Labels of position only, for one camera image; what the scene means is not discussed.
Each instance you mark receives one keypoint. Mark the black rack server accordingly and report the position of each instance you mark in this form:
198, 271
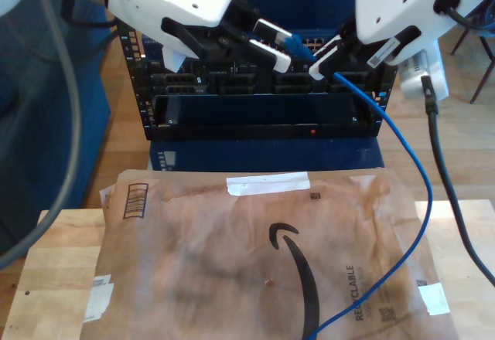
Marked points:
232, 81

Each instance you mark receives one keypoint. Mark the black rack shelf tray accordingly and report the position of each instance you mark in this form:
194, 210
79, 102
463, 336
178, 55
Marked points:
251, 131

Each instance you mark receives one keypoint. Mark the blue-grey garment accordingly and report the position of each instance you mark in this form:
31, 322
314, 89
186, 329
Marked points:
488, 11

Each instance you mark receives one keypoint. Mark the dark blue equipment box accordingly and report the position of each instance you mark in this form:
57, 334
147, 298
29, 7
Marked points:
270, 156

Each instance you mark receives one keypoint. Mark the dark wooden chair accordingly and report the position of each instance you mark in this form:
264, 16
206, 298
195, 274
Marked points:
481, 85

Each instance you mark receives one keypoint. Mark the blue sofa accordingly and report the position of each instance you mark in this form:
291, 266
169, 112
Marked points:
31, 123

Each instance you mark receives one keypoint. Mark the brown paper mailer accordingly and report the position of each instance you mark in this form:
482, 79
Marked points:
193, 278

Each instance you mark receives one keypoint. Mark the blue network switch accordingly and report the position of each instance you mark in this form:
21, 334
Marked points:
309, 7

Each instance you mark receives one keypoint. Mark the black perforated rack frame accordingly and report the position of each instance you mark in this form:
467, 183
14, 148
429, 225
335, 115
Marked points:
146, 131

